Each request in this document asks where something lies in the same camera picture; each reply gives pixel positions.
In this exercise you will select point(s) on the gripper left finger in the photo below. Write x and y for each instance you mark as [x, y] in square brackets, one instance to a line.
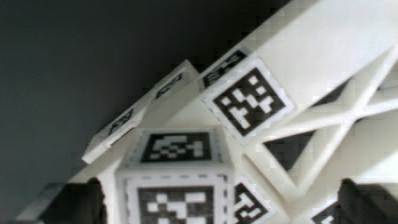
[67, 205]

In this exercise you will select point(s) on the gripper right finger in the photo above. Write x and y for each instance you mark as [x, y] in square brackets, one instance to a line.
[366, 204]

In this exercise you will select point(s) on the white tag cube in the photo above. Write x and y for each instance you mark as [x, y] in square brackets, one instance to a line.
[174, 178]

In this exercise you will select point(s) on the white chair seat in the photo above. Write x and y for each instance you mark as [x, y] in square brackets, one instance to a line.
[161, 110]

